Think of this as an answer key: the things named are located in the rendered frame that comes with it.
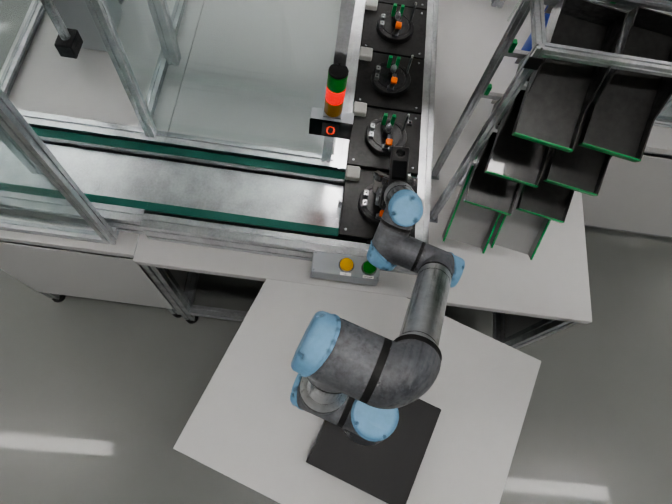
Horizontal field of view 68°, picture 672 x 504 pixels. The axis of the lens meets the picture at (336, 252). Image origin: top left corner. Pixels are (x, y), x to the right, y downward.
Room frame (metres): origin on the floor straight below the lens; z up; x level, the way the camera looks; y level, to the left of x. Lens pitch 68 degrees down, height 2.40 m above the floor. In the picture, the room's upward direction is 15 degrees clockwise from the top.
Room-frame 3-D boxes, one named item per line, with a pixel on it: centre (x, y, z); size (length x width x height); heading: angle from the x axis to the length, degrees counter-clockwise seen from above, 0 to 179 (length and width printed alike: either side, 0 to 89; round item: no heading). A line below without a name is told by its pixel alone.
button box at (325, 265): (0.54, -0.04, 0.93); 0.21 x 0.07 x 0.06; 97
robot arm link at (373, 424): (0.12, -0.18, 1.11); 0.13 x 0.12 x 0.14; 80
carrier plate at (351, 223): (0.77, -0.10, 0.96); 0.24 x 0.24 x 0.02; 7
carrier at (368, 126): (1.02, -0.06, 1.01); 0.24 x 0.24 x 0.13; 7
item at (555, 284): (1.21, -0.04, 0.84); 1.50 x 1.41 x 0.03; 97
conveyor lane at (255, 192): (0.75, 0.20, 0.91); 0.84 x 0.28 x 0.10; 97
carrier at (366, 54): (1.26, -0.03, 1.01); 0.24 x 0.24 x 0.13; 7
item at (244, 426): (0.18, -0.21, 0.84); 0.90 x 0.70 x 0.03; 79
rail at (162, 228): (0.58, 0.16, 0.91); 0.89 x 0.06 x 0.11; 97
